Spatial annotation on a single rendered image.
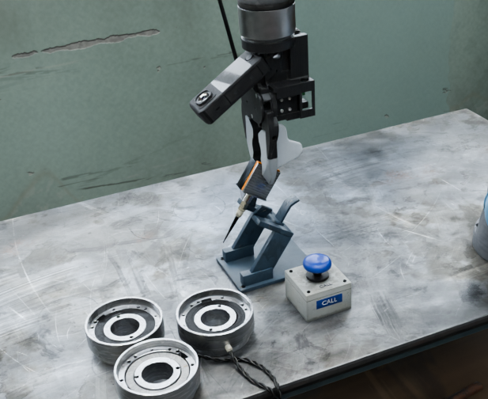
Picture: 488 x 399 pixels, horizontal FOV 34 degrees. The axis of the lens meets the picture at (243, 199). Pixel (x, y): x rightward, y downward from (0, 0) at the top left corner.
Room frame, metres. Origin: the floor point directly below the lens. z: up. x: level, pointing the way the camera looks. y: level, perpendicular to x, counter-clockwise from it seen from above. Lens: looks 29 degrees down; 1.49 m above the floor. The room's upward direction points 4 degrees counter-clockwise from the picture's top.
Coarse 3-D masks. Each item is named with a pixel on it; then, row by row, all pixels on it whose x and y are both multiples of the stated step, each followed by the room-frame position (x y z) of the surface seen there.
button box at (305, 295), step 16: (288, 272) 0.92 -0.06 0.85; (304, 272) 0.92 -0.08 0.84; (336, 272) 0.92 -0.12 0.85; (288, 288) 0.92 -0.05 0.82; (304, 288) 0.88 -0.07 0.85; (320, 288) 0.88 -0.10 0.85; (336, 288) 0.88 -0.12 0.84; (304, 304) 0.87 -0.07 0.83; (320, 304) 0.87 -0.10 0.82; (336, 304) 0.88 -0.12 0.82
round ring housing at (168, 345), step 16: (128, 352) 0.78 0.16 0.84; (144, 352) 0.79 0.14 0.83; (176, 352) 0.79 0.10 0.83; (192, 352) 0.77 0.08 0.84; (128, 368) 0.77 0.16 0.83; (144, 368) 0.76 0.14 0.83; (160, 368) 0.77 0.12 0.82; (176, 368) 0.76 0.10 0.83; (192, 368) 0.75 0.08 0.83; (144, 384) 0.73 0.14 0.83; (160, 384) 0.73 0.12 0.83; (192, 384) 0.72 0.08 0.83
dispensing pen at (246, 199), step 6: (252, 162) 1.01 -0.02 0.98; (246, 168) 1.01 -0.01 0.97; (252, 168) 1.00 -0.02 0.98; (246, 174) 1.00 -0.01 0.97; (240, 180) 1.01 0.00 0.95; (240, 186) 1.00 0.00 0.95; (246, 198) 1.00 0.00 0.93; (252, 198) 1.00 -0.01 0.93; (240, 204) 1.00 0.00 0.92; (246, 204) 1.00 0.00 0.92; (240, 210) 0.99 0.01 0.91; (240, 216) 0.99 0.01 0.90; (234, 222) 0.99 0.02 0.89; (228, 234) 0.99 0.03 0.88
